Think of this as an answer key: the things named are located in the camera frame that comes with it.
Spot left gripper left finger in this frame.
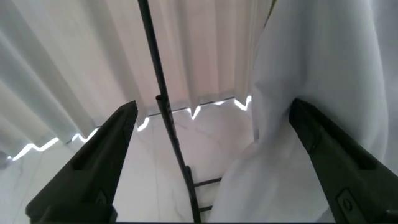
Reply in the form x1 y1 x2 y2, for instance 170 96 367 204
25 100 139 223

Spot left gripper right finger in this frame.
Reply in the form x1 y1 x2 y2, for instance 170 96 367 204
288 98 398 224

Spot pale grey shorts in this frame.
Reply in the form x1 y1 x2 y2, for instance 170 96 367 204
208 0 398 223

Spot black clothes rack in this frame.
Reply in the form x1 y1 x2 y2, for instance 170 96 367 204
137 0 223 223

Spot white curtain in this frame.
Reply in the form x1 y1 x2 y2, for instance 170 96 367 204
0 0 274 162

